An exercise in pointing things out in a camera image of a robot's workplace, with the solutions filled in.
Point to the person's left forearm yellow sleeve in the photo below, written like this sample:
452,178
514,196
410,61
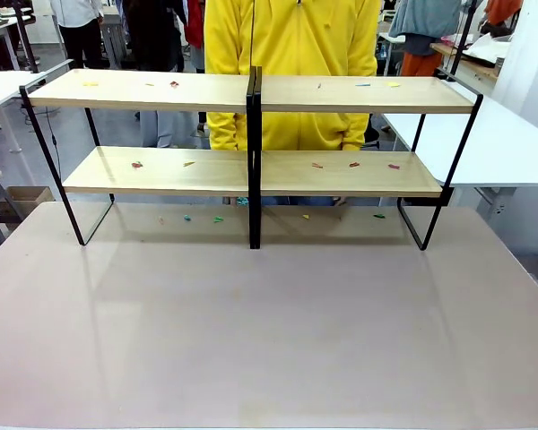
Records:
355,131

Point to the person's right forearm yellow sleeve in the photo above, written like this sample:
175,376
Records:
222,130

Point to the person in grey trousers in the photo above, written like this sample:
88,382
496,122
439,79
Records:
170,127

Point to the wooden two-tier shelf rack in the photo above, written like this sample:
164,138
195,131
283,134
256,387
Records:
363,96
139,94

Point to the person in yellow hoodie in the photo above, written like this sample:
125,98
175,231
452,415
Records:
296,36

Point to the person in red top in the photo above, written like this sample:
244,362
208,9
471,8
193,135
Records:
195,22

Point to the orange trousers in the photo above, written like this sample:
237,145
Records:
421,62

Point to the person in dark clothing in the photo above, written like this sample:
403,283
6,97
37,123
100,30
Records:
152,31

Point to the large white side table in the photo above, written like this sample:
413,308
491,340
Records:
497,148

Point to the cardboard box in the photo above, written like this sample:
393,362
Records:
27,197

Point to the wooden workbench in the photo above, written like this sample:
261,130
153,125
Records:
475,67

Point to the black metal stand pole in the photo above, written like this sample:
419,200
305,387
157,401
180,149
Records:
27,36
464,36

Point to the person white shirt black trousers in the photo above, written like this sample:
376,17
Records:
78,27

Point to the white sheet on workbench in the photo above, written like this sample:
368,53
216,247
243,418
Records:
486,45

